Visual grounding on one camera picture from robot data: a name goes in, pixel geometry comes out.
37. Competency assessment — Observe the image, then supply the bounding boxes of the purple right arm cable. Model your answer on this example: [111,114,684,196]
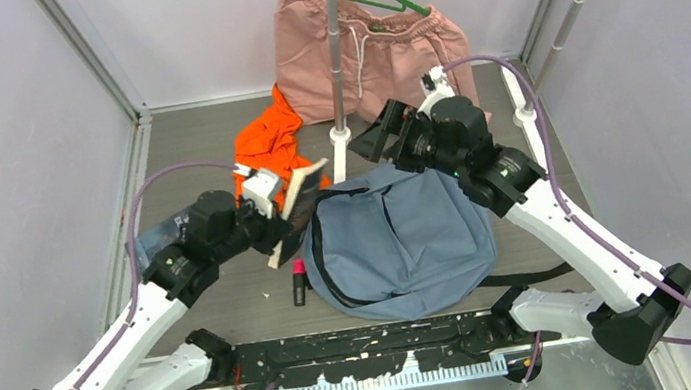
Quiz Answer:
[441,27,691,390]

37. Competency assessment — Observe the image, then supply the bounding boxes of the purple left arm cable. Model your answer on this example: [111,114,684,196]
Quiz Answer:
[0,153,282,390]

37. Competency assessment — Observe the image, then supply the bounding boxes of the pink shorts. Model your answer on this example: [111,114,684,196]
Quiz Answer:
[273,0,470,124]

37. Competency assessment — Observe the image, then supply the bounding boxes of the blue paperback book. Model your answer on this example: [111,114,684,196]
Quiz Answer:
[132,208,189,274]

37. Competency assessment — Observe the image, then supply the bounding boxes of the light blue backpack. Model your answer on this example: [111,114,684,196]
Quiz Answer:
[302,164,572,321]

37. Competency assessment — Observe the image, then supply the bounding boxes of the pink highlighter marker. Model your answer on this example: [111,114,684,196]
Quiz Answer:
[292,258,309,307]

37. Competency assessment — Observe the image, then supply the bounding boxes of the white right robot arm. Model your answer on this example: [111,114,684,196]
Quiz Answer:
[349,96,691,366]

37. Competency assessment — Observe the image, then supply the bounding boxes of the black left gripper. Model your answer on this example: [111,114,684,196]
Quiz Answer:
[206,188,295,265]

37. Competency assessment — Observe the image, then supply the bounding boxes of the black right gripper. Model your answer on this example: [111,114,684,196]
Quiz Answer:
[342,91,466,192]

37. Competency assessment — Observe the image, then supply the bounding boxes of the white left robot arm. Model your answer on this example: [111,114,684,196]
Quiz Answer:
[34,175,291,390]

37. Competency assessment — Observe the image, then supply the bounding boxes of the white right rack stand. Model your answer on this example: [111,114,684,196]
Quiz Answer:
[490,0,660,181]

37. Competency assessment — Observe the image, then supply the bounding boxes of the Three Days to See book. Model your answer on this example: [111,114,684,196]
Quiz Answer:
[268,157,328,269]

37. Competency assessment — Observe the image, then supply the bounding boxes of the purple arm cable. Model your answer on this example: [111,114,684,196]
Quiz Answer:
[441,27,691,390]
[0,153,282,390]

